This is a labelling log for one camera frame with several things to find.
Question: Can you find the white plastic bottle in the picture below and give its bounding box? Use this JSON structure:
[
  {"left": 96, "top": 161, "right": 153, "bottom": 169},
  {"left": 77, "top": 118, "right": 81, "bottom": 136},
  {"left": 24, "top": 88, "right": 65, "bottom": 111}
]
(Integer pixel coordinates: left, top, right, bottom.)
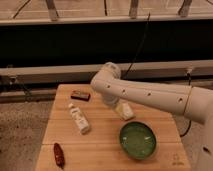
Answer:
[{"left": 68, "top": 103, "right": 90, "bottom": 134}]

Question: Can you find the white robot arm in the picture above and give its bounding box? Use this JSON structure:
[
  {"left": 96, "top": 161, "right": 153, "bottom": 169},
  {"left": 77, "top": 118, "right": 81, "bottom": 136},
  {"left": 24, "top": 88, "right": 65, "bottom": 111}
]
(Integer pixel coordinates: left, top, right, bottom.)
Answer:
[{"left": 91, "top": 62, "right": 213, "bottom": 171}]

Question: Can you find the green ceramic bowl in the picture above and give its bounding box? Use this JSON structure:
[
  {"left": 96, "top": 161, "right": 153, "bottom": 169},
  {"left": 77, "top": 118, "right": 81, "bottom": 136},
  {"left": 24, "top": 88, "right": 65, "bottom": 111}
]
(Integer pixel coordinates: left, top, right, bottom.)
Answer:
[{"left": 119, "top": 121, "right": 157, "bottom": 160}]

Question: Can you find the white rectangular packet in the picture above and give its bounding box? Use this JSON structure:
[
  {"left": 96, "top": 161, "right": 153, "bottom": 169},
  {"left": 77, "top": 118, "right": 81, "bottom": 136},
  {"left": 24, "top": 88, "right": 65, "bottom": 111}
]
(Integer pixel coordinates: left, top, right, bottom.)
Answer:
[{"left": 115, "top": 103, "right": 135, "bottom": 120}]

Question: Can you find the dark brown rectangular block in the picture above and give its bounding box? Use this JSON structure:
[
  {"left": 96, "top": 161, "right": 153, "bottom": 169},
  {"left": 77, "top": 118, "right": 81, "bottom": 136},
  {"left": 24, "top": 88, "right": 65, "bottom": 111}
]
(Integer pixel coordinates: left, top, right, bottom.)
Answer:
[{"left": 71, "top": 90, "right": 90, "bottom": 101}]

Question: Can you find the red chili pepper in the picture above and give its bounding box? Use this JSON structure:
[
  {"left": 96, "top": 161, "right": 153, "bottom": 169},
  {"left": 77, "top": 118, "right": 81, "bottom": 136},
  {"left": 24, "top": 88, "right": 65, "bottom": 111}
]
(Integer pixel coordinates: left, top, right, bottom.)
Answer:
[{"left": 54, "top": 143, "right": 65, "bottom": 168}]

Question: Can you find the long metal rail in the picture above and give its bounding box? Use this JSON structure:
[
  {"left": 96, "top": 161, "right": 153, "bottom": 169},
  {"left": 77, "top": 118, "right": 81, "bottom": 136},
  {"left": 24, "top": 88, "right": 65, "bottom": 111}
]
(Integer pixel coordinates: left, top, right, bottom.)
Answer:
[{"left": 0, "top": 60, "right": 213, "bottom": 85}]

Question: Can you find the black hanging cable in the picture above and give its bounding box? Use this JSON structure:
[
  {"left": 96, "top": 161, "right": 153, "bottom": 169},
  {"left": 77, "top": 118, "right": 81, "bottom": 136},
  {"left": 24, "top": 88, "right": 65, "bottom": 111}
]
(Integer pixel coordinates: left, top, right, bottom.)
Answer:
[{"left": 120, "top": 12, "right": 152, "bottom": 81}]

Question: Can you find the black cable by robot base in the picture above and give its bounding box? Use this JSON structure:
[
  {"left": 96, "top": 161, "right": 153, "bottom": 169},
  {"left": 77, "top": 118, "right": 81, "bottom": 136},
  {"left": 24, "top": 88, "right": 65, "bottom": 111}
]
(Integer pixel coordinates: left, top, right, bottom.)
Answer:
[{"left": 180, "top": 119, "right": 193, "bottom": 138}]

